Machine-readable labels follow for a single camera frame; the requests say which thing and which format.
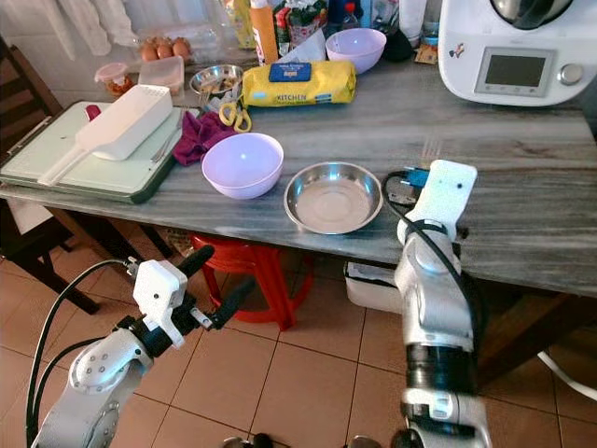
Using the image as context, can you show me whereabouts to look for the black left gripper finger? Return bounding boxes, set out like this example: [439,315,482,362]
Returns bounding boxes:
[215,278,256,330]
[175,245,215,276]

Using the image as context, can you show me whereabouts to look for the red plastic stool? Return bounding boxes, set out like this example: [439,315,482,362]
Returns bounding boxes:
[187,233,304,332]

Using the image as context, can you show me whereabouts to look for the round steel plate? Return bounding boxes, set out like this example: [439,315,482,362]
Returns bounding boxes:
[285,161,383,235]

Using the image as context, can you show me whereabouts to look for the large lilac bowl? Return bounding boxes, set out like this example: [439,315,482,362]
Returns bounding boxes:
[201,133,285,201]

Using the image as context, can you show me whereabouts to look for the white plastic box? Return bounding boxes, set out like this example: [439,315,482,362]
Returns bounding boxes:
[343,261,407,315]

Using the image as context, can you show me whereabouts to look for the purple cloth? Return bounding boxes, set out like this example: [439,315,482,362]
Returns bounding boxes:
[173,110,237,167]

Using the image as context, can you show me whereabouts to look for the black left robot foot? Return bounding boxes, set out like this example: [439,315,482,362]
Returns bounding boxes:
[224,433,271,448]

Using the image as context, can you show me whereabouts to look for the black robot foot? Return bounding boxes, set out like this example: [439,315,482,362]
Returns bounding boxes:
[224,433,271,448]
[347,436,393,448]

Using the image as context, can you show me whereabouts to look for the white kitchen machine with screen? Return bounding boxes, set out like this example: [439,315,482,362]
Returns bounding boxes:
[438,0,597,106]

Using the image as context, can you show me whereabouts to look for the small lilac bowl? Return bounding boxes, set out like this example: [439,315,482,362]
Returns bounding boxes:
[325,28,387,74]

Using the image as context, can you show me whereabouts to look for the yellow kitchen wipes pack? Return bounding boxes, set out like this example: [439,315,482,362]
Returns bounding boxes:
[241,61,357,108]

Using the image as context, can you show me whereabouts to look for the dark wooden chair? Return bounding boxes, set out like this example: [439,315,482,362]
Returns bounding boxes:
[0,39,141,314]

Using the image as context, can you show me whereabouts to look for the small steel bowl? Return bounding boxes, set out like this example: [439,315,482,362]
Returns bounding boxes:
[189,64,243,99]

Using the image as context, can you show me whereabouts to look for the pale green cutting board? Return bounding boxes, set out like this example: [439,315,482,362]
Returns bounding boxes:
[0,101,187,204]

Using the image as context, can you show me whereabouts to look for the clear plastic container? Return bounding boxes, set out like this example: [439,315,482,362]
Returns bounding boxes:
[137,56,185,91]

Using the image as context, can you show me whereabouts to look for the dark printed food packet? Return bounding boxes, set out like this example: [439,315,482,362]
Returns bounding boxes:
[275,0,327,57]

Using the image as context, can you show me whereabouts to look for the black right robot foot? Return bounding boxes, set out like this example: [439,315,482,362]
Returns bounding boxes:
[347,436,393,448]

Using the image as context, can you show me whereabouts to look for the small red lidded tub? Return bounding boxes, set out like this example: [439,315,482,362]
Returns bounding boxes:
[94,63,133,97]

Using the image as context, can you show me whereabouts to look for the orange sauce bottle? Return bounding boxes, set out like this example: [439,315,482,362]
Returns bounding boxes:
[249,0,279,66]

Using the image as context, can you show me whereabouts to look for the yellow oil bottle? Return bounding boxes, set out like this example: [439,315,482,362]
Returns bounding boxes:
[224,0,253,48]

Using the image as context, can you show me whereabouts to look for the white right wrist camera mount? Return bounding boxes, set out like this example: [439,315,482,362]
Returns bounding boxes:
[415,161,479,239]

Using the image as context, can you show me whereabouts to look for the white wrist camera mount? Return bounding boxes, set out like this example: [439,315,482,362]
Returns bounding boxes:
[415,161,479,239]
[132,259,192,348]

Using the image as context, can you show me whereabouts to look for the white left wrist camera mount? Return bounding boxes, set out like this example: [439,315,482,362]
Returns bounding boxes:
[132,259,192,348]

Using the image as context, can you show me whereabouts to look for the yellow handled scissors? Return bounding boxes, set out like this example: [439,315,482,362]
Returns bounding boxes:
[219,101,253,133]

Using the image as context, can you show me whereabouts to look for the white plastic scoop with handle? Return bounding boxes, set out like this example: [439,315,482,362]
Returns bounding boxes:
[47,84,174,186]

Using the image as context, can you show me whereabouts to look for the white floor cable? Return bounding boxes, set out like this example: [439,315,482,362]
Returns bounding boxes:
[536,350,597,402]

